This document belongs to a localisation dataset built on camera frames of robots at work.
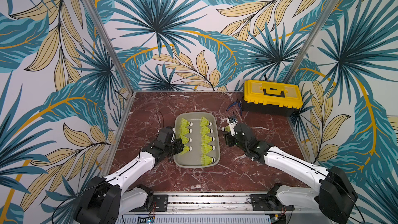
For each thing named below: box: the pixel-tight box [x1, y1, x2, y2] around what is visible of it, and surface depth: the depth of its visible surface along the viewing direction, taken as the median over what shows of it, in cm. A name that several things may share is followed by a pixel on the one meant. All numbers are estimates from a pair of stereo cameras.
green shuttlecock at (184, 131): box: [179, 126, 193, 137], surface depth 96 cm
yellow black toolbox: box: [242, 79, 304, 118], surface depth 99 cm
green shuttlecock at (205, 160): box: [200, 154, 217, 166], surface depth 85 cm
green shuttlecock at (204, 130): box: [200, 125, 214, 135], surface depth 97 cm
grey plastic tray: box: [173, 112, 221, 169], surface depth 94 cm
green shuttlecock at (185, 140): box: [179, 135, 193, 145], surface depth 94 cm
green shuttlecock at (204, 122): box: [200, 116, 213, 127], surface depth 101 cm
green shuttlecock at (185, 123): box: [180, 117, 194, 129], surface depth 100 cm
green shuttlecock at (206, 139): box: [200, 134, 216, 145], surface depth 94 cm
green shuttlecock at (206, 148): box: [201, 143, 216, 156], surface depth 90 cm
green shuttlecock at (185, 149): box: [180, 144, 191, 155], surface depth 89 cm
